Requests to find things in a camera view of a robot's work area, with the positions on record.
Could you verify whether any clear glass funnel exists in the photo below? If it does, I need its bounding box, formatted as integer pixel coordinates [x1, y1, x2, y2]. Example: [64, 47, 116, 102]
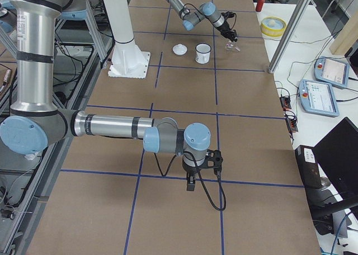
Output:
[225, 41, 241, 52]

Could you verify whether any white enamel cup blue rim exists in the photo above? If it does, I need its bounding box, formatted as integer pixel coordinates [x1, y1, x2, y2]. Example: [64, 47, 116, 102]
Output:
[195, 43, 211, 64]

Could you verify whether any lower grey teach pendant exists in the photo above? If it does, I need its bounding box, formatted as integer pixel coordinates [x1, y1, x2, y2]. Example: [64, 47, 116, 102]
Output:
[299, 79, 340, 117]

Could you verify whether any brown paper table cover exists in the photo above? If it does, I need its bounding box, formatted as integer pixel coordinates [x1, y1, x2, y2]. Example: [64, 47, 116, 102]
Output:
[26, 0, 322, 255]

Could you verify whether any yellow tape roll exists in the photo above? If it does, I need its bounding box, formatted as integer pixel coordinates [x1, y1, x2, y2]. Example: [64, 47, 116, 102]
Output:
[260, 16, 287, 37]

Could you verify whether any wooden board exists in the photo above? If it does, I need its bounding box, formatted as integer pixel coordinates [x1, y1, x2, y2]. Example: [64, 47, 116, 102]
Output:
[329, 12, 358, 55]

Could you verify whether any grey teach pendant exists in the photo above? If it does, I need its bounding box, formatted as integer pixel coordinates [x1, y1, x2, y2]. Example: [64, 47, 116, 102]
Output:
[299, 79, 340, 117]
[314, 56, 349, 89]

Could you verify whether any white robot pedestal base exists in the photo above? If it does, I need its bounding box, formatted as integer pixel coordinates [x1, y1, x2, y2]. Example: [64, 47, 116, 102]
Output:
[103, 0, 150, 79]

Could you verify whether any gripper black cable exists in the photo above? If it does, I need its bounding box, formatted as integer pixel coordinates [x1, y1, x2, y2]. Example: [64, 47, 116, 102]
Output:
[181, 3, 237, 29]
[153, 150, 227, 211]

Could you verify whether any white ceramic lid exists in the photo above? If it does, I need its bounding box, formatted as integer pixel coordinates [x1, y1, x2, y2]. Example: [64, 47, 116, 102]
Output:
[172, 44, 187, 55]

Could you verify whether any upper grey teach pendant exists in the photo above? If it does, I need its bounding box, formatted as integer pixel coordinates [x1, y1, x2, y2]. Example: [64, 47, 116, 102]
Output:
[314, 56, 349, 89]

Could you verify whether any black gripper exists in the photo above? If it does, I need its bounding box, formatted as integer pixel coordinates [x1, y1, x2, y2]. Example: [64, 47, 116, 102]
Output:
[218, 20, 238, 42]
[182, 149, 223, 191]

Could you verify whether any black laptop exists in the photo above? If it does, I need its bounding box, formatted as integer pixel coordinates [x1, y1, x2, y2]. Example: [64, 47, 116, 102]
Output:
[313, 117, 357, 199]

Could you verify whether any black box with label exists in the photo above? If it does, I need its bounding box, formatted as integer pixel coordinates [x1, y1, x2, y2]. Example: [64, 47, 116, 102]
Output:
[295, 145, 322, 189]

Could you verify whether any aluminium frame post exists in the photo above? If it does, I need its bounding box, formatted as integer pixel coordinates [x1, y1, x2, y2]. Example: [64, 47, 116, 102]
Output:
[268, 0, 310, 74]

